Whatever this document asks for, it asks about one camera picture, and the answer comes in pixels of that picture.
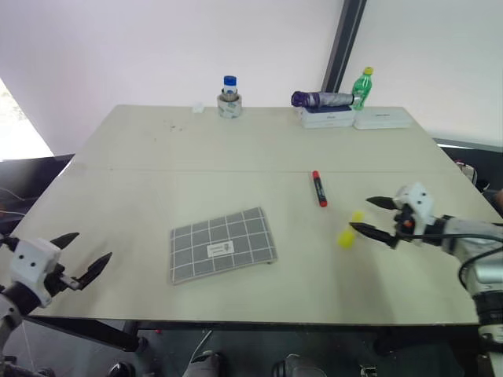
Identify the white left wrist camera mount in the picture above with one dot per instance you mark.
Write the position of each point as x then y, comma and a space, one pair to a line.
31, 261

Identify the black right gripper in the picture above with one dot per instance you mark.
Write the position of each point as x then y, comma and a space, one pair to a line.
404, 224

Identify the dark rounded shape with white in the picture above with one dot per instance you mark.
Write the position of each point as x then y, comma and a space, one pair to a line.
206, 365

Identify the blue-capped white bottle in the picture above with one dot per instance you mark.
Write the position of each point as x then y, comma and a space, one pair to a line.
229, 84

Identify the white box with blue band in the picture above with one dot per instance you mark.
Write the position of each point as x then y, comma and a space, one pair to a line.
328, 118

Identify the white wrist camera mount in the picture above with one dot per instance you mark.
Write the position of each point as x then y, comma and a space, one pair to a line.
418, 200
31, 261

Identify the small white crumpled object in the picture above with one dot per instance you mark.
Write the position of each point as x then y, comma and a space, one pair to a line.
198, 107

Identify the green bottle with yellow cap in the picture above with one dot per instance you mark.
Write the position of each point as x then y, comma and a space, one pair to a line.
361, 88

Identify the dark clutter beside table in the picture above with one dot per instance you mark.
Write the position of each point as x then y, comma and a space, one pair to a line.
479, 180

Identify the grey checked cloth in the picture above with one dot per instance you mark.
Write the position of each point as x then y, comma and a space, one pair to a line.
224, 245

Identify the dark side desk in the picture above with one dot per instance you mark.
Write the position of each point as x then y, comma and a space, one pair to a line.
31, 176

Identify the black table leg beam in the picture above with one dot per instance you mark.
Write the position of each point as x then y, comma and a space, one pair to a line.
90, 331

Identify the small dark rounded shape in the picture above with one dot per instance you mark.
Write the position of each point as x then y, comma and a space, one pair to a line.
122, 370

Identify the dark grey wall pillar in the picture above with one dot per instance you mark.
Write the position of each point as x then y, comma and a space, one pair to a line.
342, 43

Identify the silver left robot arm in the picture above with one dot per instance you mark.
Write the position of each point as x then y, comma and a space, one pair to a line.
19, 297

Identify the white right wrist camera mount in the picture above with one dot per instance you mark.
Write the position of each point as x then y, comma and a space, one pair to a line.
418, 200

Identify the flat white box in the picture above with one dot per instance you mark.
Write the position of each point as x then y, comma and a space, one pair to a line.
383, 118

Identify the red and black marker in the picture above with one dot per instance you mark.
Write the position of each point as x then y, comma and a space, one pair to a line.
319, 188

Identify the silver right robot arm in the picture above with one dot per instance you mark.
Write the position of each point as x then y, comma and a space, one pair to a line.
471, 231

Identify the purple folded umbrella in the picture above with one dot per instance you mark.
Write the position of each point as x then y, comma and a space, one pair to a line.
322, 98

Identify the dark rounded grey shape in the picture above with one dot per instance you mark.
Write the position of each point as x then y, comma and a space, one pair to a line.
294, 367

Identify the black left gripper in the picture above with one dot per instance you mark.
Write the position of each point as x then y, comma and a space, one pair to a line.
55, 280

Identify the yellow highlighter pen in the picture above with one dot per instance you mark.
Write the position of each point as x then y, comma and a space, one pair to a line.
346, 239

